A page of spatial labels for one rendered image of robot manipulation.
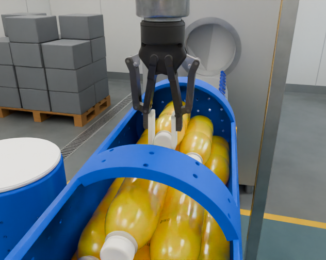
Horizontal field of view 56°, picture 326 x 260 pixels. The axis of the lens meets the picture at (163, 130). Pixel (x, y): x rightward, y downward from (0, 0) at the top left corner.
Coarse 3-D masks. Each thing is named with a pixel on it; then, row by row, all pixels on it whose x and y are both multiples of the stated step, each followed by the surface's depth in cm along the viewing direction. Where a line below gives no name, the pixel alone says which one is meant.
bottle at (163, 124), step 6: (168, 108) 71; (162, 114) 68; (168, 114) 67; (186, 114) 72; (156, 120) 67; (162, 120) 64; (168, 120) 64; (186, 120) 70; (156, 126) 64; (162, 126) 63; (168, 126) 63; (186, 126) 69; (156, 132) 63; (168, 132) 62; (180, 132) 64; (180, 138) 64
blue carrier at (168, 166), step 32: (160, 96) 83; (128, 128) 81; (224, 128) 83; (96, 160) 44; (128, 160) 40; (160, 160) 40; (192, 160) 43; (64, 192) 38; (96, 192) 62; (192, 192) 38; (224, 192) 43; (64, 224) 50; (224, 224) 39; (32, 256) 41; (64, 256) 49
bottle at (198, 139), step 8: (192, 120) 76; (200, 120) 75; (208, 120) 77; (192, 128) 71; (200, 128) 70; (208, 128) 73; (184, 136) 69; (192, 136) 67; (200, 136) 67; (208, 136) 69; (184, 144) 66; (192, 144) 64; (200, 144) 64; (208, 144) 66; (184, 152) 64; (192, 152) 63; (200, 152) 64; (208, 152) 65
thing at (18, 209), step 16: (48, 176) 76; (64, 176) 85; (16, 192) 70; (32, 192) 73; (48, 192) 76; (0, 208) 70; (16, 208) 71; (32, 208) 74; (0, 224) 71; (16, 224) 73; (32, 224) 75; (0, 240) 73; (16, 240) 74; (0, 256) 75
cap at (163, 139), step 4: (164, 132) 61; (156, 136) 60; (160, 136) 60; (164, 136) 60; (168, 136) 60; (156, 140) 60; (160, 140) 60; (164, 140) 60; (168, 140) 60; (156, 144) 61; (160, 144) 61; (164, 144) 60; (168, 144) 60
